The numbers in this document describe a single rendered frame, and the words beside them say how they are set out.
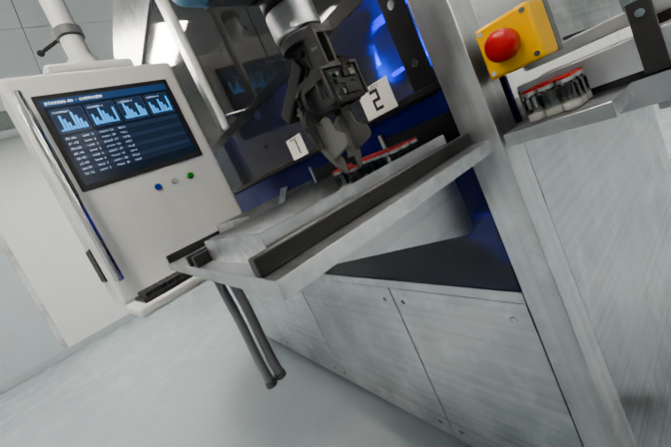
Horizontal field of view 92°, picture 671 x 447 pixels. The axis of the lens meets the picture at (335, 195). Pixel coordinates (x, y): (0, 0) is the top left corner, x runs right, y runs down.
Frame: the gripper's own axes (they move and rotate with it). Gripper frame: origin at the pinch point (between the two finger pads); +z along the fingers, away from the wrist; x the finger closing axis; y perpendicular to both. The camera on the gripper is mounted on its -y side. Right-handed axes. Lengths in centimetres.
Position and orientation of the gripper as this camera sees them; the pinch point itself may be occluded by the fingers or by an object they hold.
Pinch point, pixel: (347, 164)
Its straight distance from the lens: 52.8
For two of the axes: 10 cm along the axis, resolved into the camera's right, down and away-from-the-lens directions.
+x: 7.3, -4.0, 5.6
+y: 5.5, -1.5, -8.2
